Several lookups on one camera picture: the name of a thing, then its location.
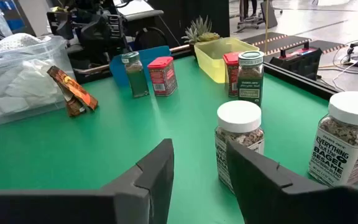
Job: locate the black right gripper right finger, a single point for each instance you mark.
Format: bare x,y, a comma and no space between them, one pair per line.
284,199

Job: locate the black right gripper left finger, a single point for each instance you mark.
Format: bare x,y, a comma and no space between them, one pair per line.
73,205

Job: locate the white-label seasoning jar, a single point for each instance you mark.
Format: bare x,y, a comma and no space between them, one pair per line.
350,137

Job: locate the taco seasoning mix packet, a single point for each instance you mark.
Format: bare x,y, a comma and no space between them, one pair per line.
73,88

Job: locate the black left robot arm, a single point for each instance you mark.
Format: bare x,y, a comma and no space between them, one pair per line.
95,31

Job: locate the clear plastic storage container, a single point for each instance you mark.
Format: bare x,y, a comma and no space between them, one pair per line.
20,87

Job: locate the white cloths pile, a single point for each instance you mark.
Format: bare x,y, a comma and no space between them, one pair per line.
23,84

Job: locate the black and red toolbox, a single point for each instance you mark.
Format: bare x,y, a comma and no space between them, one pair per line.
297,62

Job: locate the yellow translucent plastic bin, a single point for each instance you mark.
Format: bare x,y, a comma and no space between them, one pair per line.
213,59

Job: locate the black striped floor mat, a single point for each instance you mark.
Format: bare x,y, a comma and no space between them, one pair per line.
291,42

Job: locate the blue plastic bin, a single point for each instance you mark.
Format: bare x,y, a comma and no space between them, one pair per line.
154,54

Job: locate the rolling stand base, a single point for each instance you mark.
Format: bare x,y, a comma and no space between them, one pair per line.
253,21

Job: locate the small succulent plant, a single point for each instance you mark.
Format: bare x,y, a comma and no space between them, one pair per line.
199,31

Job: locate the grey desk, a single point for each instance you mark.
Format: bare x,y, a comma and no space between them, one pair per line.
141,12

